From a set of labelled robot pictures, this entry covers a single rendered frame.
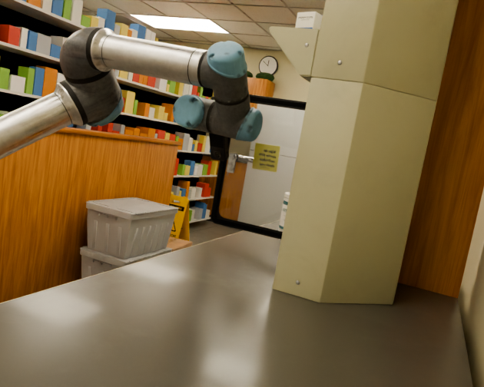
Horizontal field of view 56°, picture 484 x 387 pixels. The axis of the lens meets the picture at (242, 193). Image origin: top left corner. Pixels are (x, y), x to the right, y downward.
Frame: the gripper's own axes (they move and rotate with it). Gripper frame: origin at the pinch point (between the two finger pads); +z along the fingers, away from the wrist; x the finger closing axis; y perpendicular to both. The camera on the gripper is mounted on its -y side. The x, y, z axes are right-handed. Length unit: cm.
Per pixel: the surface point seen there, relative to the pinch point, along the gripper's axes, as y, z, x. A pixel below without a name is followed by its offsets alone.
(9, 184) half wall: -52, 72, 167
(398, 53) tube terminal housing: 21, -24, -41
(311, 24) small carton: 26.3, -20.3, -20.9
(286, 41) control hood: 20.3, -28.6, -18.5
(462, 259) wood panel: -24, 6, -65
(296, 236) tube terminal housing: -20.9, -29.4, -28.4
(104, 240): -88, 130, 139
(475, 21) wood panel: 37, 8, -56
